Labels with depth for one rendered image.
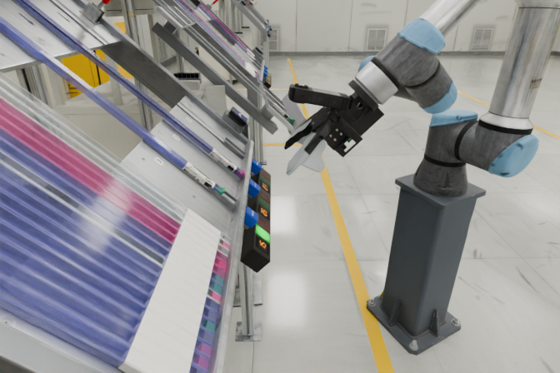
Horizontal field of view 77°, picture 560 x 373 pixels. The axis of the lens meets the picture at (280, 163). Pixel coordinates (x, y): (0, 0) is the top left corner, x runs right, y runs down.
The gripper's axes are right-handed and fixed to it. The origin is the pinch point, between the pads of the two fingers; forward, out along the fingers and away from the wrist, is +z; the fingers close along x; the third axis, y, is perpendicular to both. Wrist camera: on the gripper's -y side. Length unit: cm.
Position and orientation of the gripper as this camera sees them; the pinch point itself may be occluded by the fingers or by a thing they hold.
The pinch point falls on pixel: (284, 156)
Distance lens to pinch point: 70.7
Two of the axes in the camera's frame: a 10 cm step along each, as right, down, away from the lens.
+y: 7.3, 6.2, 3.0
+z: -6.9, 6.7, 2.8
